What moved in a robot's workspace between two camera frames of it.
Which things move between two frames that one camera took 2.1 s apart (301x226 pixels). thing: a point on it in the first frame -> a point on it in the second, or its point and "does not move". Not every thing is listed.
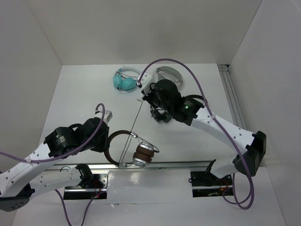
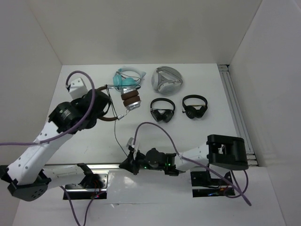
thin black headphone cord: [130, 133] -> [115, 112]
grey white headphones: [168, 73] does not move
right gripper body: [153, 99] -> [143, 163]
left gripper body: [99, 145] -> [93, 121]
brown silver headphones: [144, 154] -> [130, 99]
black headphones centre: [160, 115] does not move
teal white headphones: [123, 82] does not move
